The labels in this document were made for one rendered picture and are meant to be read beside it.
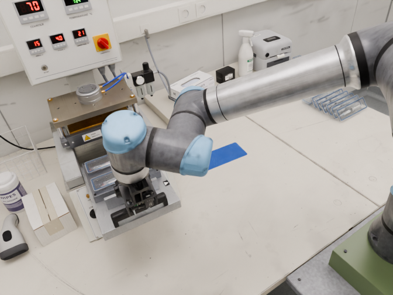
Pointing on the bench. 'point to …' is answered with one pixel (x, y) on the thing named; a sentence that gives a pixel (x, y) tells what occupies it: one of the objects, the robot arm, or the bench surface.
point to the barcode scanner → (11, 239)
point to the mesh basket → (26, 153)
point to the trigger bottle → (245, 53)
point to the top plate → (90, 101)
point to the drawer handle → (135, 210)
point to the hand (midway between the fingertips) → (135, 199)
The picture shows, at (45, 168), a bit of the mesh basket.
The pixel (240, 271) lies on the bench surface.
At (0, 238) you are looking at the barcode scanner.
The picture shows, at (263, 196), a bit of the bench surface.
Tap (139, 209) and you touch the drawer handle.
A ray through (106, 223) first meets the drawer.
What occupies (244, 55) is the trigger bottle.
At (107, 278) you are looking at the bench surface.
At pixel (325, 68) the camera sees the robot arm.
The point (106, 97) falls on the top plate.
